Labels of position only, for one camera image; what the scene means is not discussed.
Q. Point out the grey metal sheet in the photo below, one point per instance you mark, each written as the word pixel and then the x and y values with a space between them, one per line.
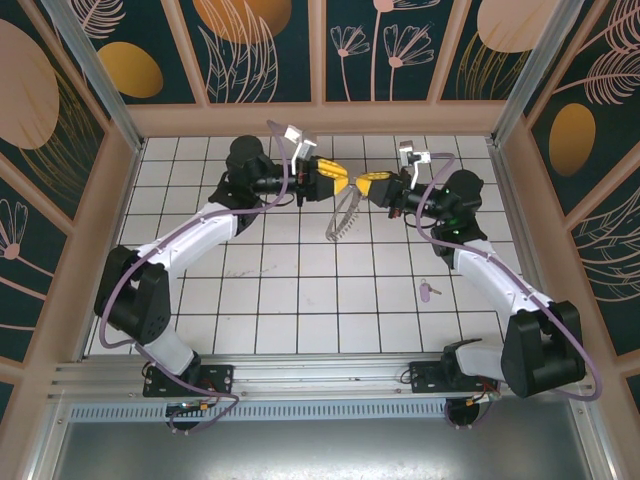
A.
pixel 320 450

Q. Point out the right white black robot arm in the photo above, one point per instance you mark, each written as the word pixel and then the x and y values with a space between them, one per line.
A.
pixel 495 285

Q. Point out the aluminium side rail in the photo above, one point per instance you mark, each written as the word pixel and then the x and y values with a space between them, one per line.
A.
pixel 501 170

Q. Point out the metal band with key rings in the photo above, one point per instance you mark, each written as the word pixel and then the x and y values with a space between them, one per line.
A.
pixel 345 220

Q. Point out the aluminium mounting rail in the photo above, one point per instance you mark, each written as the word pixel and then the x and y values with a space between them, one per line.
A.
pixel 320 372

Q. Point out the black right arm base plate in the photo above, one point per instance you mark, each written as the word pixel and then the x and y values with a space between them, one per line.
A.
pixel 425 380

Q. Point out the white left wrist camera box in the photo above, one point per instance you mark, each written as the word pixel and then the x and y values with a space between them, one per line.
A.
pixel 300 137

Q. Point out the aluminium corner post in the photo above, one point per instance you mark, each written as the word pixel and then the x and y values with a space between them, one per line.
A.
pixel 97 75
pixel 532 75

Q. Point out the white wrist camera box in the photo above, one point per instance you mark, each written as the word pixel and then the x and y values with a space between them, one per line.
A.
pixel 300 137
pixel 412 155

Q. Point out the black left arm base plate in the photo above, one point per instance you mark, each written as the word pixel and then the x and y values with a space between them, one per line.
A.
pixel 220 375

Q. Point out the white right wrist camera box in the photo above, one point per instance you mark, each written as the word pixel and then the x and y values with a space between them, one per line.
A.
pixel 412 155

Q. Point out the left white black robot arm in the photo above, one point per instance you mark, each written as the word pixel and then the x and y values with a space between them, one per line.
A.
pixel 190 235

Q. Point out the key with purple tag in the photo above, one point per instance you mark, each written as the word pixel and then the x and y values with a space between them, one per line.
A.
pixel 426 292

